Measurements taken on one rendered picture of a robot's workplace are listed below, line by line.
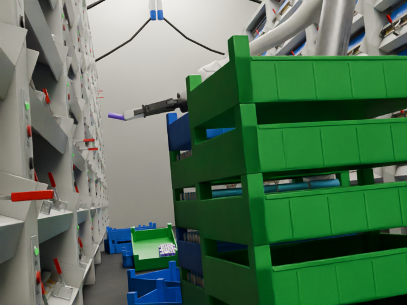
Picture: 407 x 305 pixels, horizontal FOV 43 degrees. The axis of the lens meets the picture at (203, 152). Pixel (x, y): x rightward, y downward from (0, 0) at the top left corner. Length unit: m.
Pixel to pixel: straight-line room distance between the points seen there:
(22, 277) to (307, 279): 0.34
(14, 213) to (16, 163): 0.06
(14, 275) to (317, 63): 0.44
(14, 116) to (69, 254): 0.74
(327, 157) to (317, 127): 0.04
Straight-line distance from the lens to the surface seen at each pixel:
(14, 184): 0.67
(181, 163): 0.99
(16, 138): 0.67
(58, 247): 1.37
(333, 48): 1.64
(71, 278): 1.37
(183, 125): 0.97
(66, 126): 1.38
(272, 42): 1.88
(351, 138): 0.64
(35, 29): 1.03
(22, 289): 0.67
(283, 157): 0.59
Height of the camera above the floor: 0.30
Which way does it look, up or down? 5 degrees up
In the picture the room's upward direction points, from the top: 5 degrees counter-clockwise
